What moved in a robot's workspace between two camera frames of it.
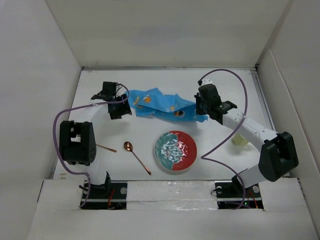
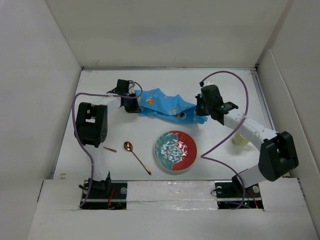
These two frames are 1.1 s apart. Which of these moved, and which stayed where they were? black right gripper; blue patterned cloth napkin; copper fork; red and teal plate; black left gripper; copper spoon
Moved: blue patterned cloth napkin; black left gripper
Stayed: red and teal plate; copper spoon; copper fork; black right gripper
